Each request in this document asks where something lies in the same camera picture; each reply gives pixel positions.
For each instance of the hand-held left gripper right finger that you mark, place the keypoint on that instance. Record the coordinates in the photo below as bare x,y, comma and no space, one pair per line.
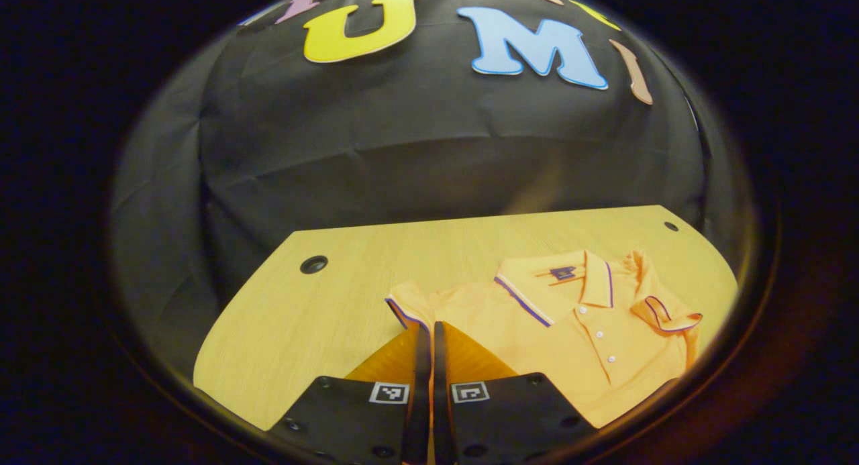
441,411

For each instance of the black backdrop cloth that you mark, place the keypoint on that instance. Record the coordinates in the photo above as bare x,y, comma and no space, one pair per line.
402,149

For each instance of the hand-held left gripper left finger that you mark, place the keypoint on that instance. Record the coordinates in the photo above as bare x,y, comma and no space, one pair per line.
419,411

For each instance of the orange T-shirt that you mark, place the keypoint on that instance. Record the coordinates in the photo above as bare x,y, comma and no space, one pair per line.
537,344

